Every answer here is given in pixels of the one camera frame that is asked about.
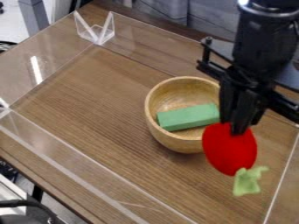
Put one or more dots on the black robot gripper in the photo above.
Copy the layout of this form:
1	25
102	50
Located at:
255	64

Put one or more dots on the light wooden bowl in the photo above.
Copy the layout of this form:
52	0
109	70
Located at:
173	94

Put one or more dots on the red plush strawberry fruit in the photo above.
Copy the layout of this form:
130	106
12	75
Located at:
232	154

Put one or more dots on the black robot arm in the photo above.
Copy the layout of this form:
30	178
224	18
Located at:
255	64

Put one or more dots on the green rectangular block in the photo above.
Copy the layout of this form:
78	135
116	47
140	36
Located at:
185	118

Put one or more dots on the black table leg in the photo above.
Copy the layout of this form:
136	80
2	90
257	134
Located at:
37	193

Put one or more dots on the clear acrylic enclosure wall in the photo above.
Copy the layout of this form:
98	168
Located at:
73	132

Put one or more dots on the clear acrylic corner bracket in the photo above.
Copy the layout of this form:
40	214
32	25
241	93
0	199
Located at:
94	33

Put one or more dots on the grey post top left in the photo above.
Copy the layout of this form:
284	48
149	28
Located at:
33	15

